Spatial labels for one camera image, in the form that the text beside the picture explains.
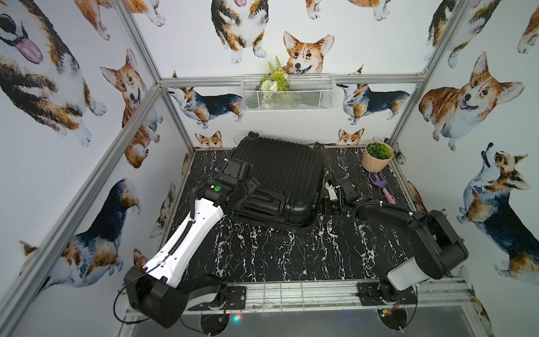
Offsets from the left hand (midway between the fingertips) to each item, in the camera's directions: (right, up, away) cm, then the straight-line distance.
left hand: (257, 183), depth 77 cm
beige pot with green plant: (+55, +11, +26) cm, 62 cm away
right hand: (+25, -10, +14) cm, 31 cm away
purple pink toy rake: (+59, 0, +30) cm, 66 cm away
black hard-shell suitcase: (+12, -5, 0) cm, 13 cm away
